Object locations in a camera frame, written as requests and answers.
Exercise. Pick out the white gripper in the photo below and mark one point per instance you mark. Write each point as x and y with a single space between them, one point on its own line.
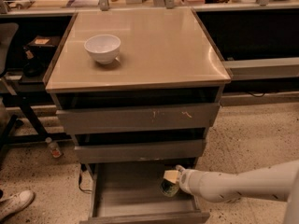
186 180

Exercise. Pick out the green soda can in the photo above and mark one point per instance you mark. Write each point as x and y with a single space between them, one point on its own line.
168 188

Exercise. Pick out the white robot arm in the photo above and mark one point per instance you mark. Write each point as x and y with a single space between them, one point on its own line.
278 182

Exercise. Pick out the middle grey drawer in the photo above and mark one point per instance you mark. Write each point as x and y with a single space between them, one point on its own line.
141 151

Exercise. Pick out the open bottom grey drawer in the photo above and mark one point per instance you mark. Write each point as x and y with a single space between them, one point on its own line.
130 193

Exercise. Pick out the top grey drawer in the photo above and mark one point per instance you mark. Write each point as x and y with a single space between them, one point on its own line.
138 118

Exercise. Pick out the grey drawer cabinet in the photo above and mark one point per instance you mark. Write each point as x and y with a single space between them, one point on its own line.
165 59

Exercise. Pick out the plastic bottle on floor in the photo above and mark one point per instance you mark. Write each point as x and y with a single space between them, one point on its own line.
54 148

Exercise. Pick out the white ceramic bowl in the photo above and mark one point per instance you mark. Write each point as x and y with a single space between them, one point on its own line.
104 49

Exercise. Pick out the white sneaker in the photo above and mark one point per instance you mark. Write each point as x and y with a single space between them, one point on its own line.
16 203

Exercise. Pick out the black box with label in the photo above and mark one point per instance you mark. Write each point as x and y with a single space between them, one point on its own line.
44 42

